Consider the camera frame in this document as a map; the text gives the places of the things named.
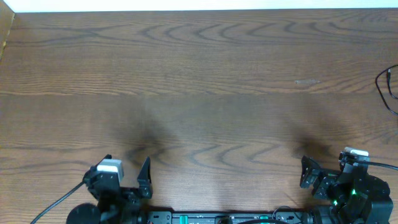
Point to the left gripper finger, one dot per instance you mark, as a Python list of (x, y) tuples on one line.
[(92, 171), (144, 180)]

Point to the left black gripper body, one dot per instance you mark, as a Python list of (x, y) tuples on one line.
[(125, 191)]

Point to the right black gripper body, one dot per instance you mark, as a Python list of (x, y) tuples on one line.
[(328, 186)]

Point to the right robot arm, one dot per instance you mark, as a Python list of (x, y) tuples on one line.
[(355, 195)]

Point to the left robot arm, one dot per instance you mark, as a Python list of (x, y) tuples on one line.
[(116, 204)]

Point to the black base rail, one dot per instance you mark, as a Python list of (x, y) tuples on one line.
[(283, 214)]

